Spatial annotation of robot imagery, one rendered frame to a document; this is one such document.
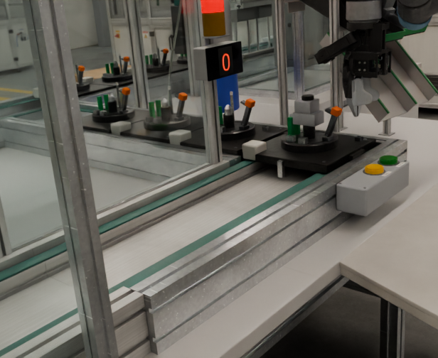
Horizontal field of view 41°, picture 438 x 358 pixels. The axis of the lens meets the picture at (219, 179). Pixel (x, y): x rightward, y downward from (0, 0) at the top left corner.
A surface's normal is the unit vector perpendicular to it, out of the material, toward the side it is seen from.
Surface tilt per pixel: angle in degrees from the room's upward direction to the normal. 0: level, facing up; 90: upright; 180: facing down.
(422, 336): 0
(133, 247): 0
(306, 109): 90
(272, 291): 0
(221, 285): 90
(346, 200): 90
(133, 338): 90
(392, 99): 45
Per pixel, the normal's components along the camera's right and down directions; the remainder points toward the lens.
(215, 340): -0.07, -0.94
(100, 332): 0.76, 0.16
